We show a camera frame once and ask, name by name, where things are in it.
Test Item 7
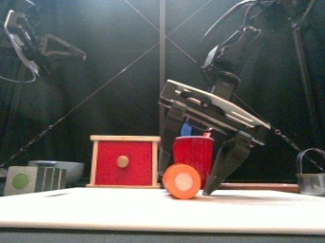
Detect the orange toy carrot slice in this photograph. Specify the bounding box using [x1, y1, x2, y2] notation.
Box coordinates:
[162, 162, 203, 200]

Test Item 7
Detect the red plastic cup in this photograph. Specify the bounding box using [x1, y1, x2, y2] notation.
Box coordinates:
[171, 135, 215, 190]

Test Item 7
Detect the brown wooden stick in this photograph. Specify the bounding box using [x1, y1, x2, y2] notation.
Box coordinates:
[217, 182, 301, 194]

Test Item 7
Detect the red wooden box with knob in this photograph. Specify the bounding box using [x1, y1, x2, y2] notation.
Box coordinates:
[86, 134, 163, 190]

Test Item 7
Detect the white cutting board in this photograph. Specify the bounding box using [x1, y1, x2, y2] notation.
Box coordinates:
[0, 186, 325, 236]

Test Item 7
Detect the grey bowl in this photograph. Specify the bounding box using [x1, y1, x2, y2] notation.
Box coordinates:
[27, 159, 86, 186]

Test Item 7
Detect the white box with green dot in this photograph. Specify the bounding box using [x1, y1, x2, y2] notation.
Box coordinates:
[3, 165, 68, 196]

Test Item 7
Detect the blue utensil handle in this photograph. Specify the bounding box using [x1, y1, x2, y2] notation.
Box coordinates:
[179, 122, 194, 138]

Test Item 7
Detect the left arm cable loop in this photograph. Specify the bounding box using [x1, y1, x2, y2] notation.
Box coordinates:
[0, 61, 40, 84]

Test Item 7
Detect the thin diagonal brace wire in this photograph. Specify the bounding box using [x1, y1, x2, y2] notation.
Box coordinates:
[0, 0, 213, 168]
[122, 0, 325, 174]

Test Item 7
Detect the metal pot with handle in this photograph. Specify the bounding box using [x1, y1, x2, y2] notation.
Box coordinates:
[294, 147, 325, 196]

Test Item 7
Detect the vertical metal frame pole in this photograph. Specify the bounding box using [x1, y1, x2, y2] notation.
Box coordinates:
[159, 0, 166, 138]

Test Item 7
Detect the dark slanted frame strut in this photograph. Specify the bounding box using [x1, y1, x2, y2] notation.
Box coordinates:
[290, 17, 321, 150]

